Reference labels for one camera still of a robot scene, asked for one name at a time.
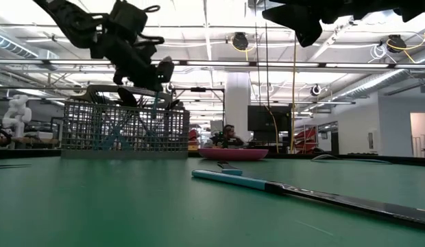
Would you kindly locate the person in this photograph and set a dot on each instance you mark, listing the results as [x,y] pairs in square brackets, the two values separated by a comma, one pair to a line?
[229,132]

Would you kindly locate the black metal frame stand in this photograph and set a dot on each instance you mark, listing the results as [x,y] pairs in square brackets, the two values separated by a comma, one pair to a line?
[198,90]

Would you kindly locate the red slanted rack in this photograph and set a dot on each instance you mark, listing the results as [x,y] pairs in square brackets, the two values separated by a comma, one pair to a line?
[305,140]

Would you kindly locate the silver ventilation duct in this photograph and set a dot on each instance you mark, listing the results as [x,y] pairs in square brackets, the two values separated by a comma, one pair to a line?
[10,44]
[370,82]

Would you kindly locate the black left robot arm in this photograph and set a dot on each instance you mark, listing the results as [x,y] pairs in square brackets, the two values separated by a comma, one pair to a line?
[68,20]

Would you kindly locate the pink plastic plate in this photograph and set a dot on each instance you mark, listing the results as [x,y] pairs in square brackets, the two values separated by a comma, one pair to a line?
[233,154]

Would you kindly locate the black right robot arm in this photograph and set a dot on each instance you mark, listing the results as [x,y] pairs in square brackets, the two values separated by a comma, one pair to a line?
[370,7]

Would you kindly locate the green table mat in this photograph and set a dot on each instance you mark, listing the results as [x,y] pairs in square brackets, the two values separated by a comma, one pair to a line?
[130,206]

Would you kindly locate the overhead light bar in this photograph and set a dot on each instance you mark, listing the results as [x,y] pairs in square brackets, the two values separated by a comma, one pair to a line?
[216,63]

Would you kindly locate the wooden wheeled workbench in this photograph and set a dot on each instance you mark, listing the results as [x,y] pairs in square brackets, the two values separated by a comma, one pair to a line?
[34,140]

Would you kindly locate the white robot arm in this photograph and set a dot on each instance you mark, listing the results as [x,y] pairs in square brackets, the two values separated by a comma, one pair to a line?
[18,113]

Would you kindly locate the black monitor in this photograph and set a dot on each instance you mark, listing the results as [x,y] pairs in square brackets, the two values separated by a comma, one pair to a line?
[267,120]

